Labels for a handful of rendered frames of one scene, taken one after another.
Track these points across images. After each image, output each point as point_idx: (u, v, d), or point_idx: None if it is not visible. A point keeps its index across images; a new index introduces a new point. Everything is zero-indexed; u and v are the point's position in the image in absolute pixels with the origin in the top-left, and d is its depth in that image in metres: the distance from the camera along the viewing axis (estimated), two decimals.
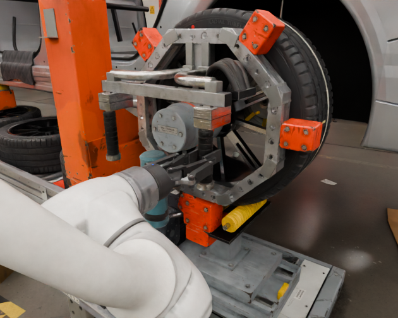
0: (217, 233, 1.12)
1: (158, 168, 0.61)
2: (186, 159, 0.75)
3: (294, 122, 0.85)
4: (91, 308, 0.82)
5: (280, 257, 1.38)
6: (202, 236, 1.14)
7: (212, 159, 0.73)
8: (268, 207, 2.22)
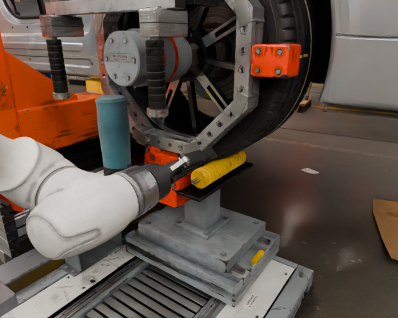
0: (187, 191, 0.98)
1: (148, 163, 0.63)
2: None
3: (268, 44, 0.72)
4: None
5: (263, 226, 1.25)
6: (170, 195, 1.00)
7: (203, 152, 0.74)
8: (237, 197, 1.93)
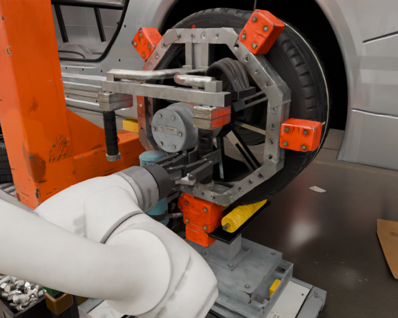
0: (217, 233, 1.12)
1: (158, 168, 0.61)
2: (186, 159, 0.75)
3: (294, 122, 0.85)
4: None
5: (280, 257, 1.38)
6: (202, 236, 1.14)
7: (212, 159, 0.73)
8: None
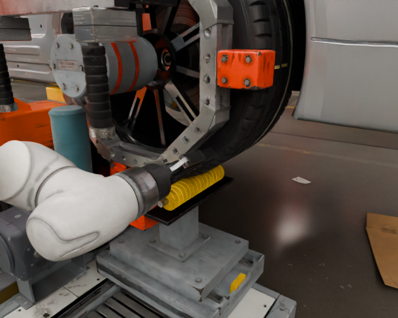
0: (155, 212, 0.88)
1: (148, 164, 0.63)
2: None
3: (236, 50, 0.61)
4: None
5: (246, 245, 1.14)
6: None
7: (203, 152, 0.74)
8: (221, 211, 1.79)
